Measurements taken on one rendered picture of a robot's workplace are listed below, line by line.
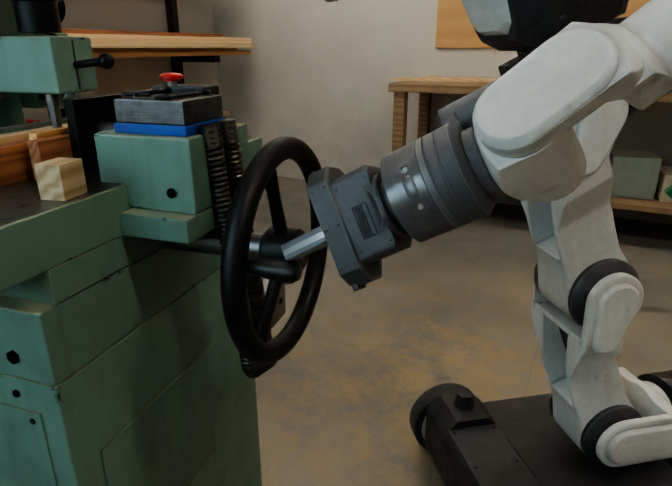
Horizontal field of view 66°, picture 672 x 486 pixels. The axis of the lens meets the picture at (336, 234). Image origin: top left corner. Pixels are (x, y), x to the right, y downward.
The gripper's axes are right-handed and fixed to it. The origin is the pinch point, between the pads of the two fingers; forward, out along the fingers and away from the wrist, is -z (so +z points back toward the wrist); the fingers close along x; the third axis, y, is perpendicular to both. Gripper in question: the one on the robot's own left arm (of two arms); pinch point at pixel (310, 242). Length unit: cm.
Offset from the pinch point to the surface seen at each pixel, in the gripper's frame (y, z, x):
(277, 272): 1.5, -4.0, -1.6
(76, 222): 8.5, -21.4, 11.6
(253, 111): -322, -182, 168
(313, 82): -317, -120, 159
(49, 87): 2.3, -26.1, 32.0
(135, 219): 1.7, -20.1, 11.1
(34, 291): 11.7, -26.8, 6.0
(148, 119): 1.3, -13.5, 20.9
